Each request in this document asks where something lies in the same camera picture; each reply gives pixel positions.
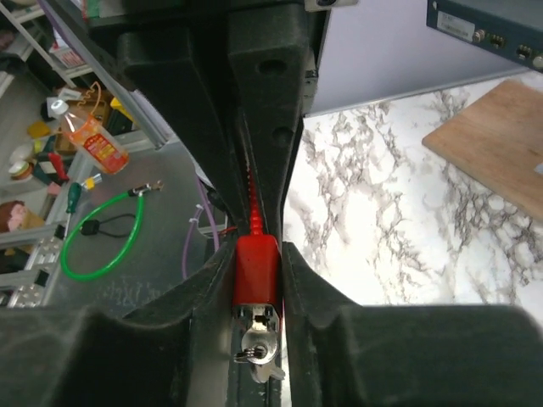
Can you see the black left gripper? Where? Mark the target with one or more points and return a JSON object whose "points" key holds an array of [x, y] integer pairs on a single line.
{"points": [[267, 48]]}

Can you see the wooden board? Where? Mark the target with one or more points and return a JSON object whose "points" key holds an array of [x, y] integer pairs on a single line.
{"points": [[497, 140]]}

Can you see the green cable lock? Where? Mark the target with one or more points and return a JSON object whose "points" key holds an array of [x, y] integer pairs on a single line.
{"points": [[91, 226]]}

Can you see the red cable seal lock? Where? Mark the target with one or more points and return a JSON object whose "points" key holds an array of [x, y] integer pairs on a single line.
{"points": [[257, 260]]}

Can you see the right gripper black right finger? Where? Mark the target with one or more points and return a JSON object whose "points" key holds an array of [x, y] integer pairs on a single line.
{"points": [[341, 353]]}

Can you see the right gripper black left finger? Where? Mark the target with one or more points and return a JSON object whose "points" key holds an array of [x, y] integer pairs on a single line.
{"points": [[173, 351]]}

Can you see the orange plastic bottle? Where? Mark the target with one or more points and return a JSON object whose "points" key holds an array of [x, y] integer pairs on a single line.
{"points": [[89, 136]]}

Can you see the green handled screwdriver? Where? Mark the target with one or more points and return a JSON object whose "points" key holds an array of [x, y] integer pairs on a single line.
{"points": [[74, 194]]}

